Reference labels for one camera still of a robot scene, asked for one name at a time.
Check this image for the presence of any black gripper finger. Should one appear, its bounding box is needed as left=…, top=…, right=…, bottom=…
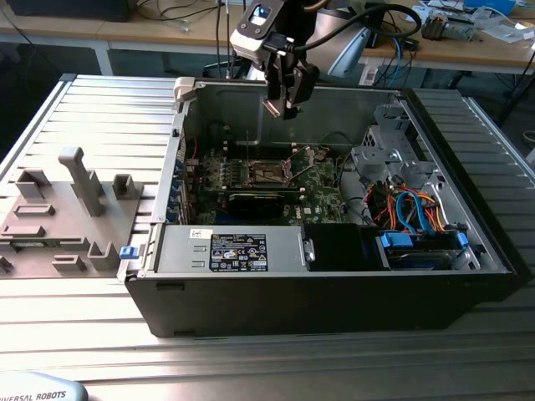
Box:
left=262, top=52, right=290, bottom=102
left=281, top=61, right=321, bottom=122

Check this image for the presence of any silver CPU chip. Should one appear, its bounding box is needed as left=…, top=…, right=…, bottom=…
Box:
left=262, top=98, right=303, bottom=120

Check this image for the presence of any black RAM slot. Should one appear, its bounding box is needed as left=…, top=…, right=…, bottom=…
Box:
left=227, top=141, right=294, bottom=159

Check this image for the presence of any metal socket cover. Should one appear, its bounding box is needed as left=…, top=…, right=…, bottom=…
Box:
left=284, top=145, right=315, bottom=181

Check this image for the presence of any CPU socket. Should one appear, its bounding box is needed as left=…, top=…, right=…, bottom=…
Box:
left=247, top=160, right=293, bottom=187

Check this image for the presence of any CPU cooler heat sink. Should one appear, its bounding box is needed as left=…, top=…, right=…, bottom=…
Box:
left=420, top=11, right=446, bottom=41

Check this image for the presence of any white power strip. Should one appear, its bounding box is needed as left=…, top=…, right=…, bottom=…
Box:
left=359, top=58, right=380, bottom=87

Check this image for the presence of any black upright box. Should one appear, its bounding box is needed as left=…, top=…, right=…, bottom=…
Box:
left=366, top=3, right=388, bottom=48

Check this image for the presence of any metal disk bay cage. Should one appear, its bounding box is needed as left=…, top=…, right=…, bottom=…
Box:
left=349, top=104, right=445, bottom=197

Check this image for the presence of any green motherboard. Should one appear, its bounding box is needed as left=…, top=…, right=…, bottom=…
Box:
left=183, top=144, right=352, bottom=225

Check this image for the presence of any black graphics card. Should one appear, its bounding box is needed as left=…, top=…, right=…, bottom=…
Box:
left=221, top=187, right=303, bottom=219

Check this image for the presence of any blue expansion card retainer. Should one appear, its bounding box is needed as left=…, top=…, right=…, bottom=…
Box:
left=166, top=137, right=189, bottom=223

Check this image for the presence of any wooden desk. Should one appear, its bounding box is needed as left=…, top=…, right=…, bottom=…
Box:
left=0, top=0, right=260, bottom=76
left=359, top=0, right=535, bottom=126

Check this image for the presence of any black plastic fan shroud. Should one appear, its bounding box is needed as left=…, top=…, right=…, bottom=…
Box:
left=303, top=223, right=377, bottom=272

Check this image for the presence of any hard disk in blue carrier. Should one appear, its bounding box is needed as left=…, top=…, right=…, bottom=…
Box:
left=374, top=230, right=471, bottom=271

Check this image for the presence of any grey power supply unit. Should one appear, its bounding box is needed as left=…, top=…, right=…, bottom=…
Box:
left=155, top=225, right=306, bottom=275

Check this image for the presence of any blue box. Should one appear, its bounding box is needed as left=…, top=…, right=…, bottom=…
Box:
left=463, top=0, right=516, bottom=16

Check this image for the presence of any clear plastic bag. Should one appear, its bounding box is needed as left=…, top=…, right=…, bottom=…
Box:
left=480, top=16, right=535, bottom=43

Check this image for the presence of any black device case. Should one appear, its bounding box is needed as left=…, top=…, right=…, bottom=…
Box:
left=6, top=0, right=133, bottom=23

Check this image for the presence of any black PC case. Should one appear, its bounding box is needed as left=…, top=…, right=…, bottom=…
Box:
left=124, top=77, right=532, bottom=338

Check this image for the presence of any grey parts rack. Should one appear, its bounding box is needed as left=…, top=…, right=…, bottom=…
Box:
left=0, top=145, right=145, bottom=280

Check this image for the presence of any pale blue teach pendant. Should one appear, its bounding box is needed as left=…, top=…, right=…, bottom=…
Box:
left=0, top=370, right=89, bottom=401

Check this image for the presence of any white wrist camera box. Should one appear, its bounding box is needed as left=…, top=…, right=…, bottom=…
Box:
left=229, top=2, right=285, bottom=63

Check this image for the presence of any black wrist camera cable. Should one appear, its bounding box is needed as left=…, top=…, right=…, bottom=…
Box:
left=288, top=3, right=422, bottom=53

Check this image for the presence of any black hanging cable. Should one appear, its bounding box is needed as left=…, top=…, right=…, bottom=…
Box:
left=213, top=0, right=235, bottom=80

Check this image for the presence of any beige case release handle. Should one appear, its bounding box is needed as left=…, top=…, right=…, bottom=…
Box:
left=173, top=77, right=197, bottom=112

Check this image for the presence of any blue hanging cable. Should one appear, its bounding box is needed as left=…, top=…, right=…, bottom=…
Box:
left=390, top=33, right=415, bottom=81

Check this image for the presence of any grey metal drive bracket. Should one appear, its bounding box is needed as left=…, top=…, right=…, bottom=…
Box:
left=444, top=17, right=477, bottom=42

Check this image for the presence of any orange wire bundle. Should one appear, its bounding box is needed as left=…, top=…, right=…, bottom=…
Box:
left=367, top=187, right=448, bottom=233

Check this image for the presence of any blue flat wire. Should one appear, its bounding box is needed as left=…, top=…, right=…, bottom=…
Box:
left=395, top=190, right=436, bottom=236

